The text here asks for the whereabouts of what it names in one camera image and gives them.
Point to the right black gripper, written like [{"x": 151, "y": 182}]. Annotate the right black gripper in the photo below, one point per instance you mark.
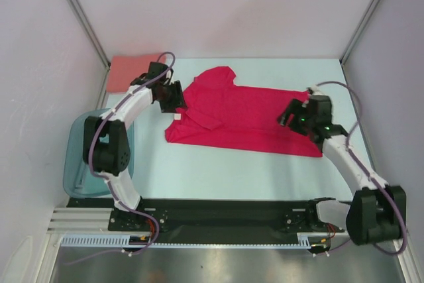
[{"x": 294, "y": 107}]

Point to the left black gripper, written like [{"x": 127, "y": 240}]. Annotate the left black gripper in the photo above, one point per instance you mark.
[{"x": 178, "y": 101}]

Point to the red t shirt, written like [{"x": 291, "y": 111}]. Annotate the red t shirt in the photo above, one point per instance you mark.
[{"x": 221, "y": 114}]

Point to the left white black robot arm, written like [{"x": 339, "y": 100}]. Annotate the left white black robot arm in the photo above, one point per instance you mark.
[{"x": 106, "y": 148}]

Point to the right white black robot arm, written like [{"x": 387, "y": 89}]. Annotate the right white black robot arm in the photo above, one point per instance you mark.
[{"x": 377, "y": 212}]

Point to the folded salmon pink t shirt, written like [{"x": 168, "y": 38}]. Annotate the folded salmon pink t shirt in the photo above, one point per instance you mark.
[{"x": 124, "y": 69}]

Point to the teal transparent plastic bin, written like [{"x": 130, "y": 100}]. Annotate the teal transparent plastic bin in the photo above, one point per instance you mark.
[{"x": 78, "y": 182}]

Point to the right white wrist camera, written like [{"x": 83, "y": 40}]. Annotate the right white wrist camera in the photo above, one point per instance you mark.
[{"x": 314, "y": 90}]

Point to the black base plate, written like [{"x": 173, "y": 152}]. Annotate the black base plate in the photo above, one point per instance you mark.
[{"x": 215, "y": 222}]

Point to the left aluminium frame post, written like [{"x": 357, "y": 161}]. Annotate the left aluminium frame post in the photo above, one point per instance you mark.
[{"x": 87, "y": 28}]

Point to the aluminium frame post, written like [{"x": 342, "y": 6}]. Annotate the aluminium frame post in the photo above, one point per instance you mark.
[
  {"x": 359, "y": 30},
  {"x": 87, "y": 28}
]

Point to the right aluminium frame post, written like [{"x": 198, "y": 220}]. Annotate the right aluminium frame post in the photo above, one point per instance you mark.
[{"x": 359, "y": 30}]

